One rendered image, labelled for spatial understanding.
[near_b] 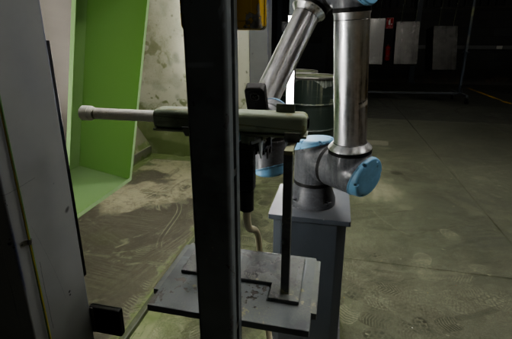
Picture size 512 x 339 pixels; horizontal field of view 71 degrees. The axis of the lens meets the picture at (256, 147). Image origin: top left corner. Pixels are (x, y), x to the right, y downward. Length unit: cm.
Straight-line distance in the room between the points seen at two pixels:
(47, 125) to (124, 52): 125
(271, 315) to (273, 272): 12
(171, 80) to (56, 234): 295
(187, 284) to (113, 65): 159
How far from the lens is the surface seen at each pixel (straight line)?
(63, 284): 108
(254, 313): 73
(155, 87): 390
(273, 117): 67
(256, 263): 84
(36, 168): 94
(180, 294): 79
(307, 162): 136
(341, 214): 142
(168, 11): 379
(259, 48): 349
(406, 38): 840
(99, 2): 222
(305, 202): 142
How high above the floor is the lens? 128
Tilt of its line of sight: 17 degrees down
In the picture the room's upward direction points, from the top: straight up
